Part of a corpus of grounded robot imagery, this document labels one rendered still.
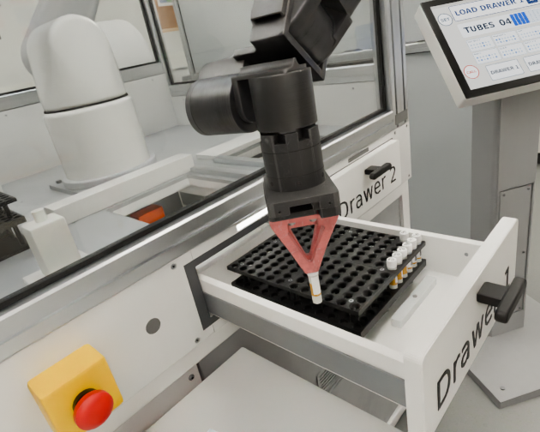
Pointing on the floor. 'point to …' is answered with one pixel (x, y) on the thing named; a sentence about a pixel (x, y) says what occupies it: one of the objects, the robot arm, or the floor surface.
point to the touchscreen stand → (494, 173)
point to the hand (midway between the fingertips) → (309, 262)
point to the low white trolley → (263, 403)
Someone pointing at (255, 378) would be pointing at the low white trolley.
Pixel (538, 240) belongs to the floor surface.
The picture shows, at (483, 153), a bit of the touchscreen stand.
